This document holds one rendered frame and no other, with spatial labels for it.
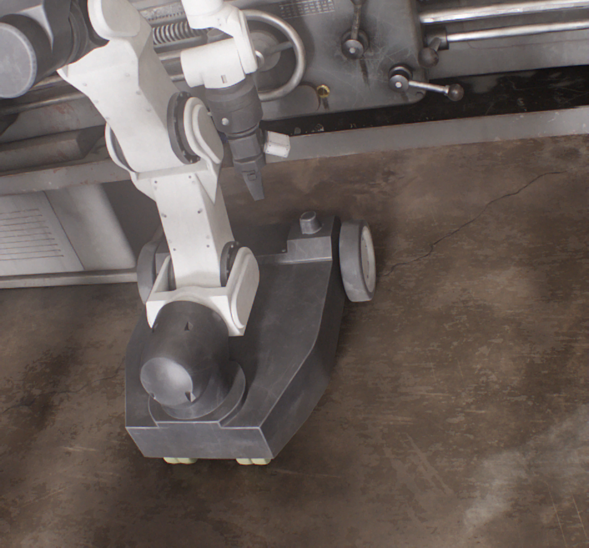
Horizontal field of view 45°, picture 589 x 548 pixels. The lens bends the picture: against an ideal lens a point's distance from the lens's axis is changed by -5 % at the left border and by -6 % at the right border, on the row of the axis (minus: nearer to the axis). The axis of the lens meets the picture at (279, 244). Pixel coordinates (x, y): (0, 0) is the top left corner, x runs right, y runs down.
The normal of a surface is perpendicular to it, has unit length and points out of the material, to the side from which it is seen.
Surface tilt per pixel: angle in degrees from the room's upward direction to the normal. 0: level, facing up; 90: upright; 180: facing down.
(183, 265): 61
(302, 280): 0
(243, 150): 93
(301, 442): 0
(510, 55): 90
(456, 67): 90
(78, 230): 90
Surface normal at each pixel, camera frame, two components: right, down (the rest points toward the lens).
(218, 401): 0.69, 0.28
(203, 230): -0.24, 0.41
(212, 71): 0.06, 0.64
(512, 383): -0.26, -0.77
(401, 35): -0.22, 0.64
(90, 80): -0.10, 0.82
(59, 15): 0.95, -0.09
